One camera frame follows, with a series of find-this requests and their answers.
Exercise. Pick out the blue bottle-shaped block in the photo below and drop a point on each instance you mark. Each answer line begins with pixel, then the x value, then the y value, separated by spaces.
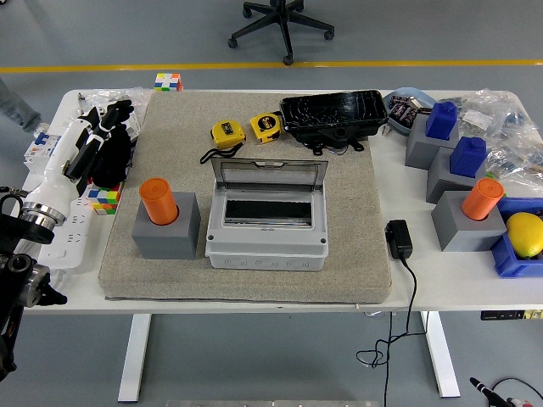
pixel 466 157
pixel 441 120

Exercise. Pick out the black plastic case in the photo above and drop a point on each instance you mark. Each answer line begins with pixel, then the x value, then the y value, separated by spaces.
pixel 335 110

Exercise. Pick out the black table control panel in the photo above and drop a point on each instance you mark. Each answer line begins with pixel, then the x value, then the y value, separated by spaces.
pixel 505 315

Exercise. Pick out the grey electrical box clear lid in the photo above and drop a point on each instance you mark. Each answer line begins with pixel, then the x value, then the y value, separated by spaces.
pixel 263 250

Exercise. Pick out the yellow lemon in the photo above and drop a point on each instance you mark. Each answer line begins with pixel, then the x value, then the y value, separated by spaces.
pixel 526 235

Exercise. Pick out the white-faced puzzle cube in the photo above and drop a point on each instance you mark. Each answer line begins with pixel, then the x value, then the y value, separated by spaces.
pixel 167 81

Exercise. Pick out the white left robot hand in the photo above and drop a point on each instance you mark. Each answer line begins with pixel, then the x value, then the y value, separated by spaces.
pixel 57 169

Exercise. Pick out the clear bags of small parts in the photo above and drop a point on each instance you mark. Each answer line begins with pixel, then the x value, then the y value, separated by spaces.
pixel 509 127

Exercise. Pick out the grey-brown mat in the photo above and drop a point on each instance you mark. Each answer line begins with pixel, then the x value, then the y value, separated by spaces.
pixel 178 127

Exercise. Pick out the grey block with round hole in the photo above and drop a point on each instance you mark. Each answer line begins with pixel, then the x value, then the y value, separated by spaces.
pixel 169 241

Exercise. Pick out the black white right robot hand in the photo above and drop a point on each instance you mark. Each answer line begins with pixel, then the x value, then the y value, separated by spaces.
pixel 488 390

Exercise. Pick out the clear bags with white parts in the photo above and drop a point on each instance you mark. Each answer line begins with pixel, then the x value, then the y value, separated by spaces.
pixel 102 96

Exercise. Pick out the black office chair base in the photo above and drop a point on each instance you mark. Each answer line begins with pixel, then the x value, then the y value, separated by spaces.
pixel 288 29

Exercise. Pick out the colourful puzzle cube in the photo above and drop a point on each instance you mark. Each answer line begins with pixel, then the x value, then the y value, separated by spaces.
pixel 106 201

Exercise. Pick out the white blue circuit breaker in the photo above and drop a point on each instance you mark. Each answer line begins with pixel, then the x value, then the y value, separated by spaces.
pixel 36 148

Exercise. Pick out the black cloth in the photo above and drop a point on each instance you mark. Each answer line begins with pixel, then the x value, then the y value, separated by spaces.
pixel 114 161

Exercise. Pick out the black power adapter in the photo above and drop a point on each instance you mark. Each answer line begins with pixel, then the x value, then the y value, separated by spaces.
pixel 399 239

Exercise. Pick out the light blue tray dark packets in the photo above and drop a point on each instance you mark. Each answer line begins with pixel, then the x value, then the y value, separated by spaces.
pixel 401 112

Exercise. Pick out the blue plastic bin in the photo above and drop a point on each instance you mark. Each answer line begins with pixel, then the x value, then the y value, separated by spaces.
pixel 509 263

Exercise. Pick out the white power strip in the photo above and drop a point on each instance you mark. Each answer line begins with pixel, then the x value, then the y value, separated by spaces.
pixel 72 241

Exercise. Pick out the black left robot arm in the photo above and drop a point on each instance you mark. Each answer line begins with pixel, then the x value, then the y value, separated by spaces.
pixel 12 237

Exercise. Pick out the orange cylinder battery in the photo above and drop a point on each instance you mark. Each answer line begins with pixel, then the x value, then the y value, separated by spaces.
pixel 158 203
pixel 481 199

